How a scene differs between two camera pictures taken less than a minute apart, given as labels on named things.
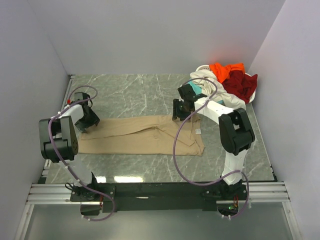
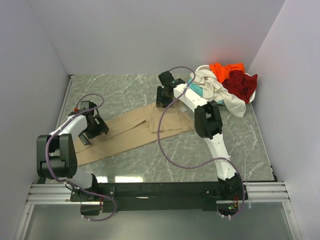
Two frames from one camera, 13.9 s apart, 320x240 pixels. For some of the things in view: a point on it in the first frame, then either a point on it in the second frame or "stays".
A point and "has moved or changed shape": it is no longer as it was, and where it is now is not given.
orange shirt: (222, 72) stays
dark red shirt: (240, 84) stays
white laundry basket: (207, 67) stays
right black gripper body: (179, 110) → (162, 98)
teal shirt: (197, 89) stays
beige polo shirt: (156, 135) has moved or changed shape
